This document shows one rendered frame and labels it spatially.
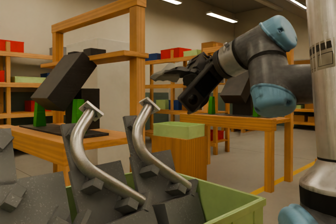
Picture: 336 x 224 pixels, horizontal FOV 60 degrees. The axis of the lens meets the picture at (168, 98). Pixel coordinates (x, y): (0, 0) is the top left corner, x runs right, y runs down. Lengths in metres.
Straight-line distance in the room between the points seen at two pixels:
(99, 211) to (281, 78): 0.50
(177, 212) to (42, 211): 0.33
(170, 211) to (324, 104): 0.62
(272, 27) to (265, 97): 0.14
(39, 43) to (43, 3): 0.90
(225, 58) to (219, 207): 0.42
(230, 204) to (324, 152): 0.60
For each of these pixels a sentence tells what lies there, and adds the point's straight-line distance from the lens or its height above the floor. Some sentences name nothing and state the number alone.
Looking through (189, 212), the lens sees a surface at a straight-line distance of 0.86.
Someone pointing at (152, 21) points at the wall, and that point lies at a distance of 9.26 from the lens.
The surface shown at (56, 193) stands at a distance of 0.74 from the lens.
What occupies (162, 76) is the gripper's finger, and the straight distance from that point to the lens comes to 0.74.
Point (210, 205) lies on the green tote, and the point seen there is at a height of 0.90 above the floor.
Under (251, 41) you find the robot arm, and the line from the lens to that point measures 0.61.
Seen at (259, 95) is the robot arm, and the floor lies 1.21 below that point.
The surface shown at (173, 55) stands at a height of 2.06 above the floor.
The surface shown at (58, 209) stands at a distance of 0.71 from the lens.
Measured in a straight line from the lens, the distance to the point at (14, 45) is 6.45.
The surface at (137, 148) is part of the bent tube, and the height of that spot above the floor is 1.07.
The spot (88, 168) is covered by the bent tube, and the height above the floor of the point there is 1.04.
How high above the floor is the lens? 1.21
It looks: 1 degrees down
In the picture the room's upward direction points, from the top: straight up
